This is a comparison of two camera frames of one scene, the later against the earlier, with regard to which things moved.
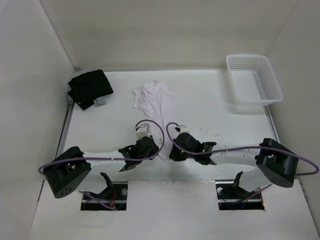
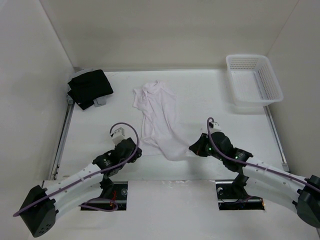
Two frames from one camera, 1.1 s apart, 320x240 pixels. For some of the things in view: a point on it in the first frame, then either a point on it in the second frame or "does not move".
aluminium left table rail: [65, 128] does not move
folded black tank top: [87, 88] does not move
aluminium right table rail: [272, 122] does not move
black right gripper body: [190, 156] → [210, 152]
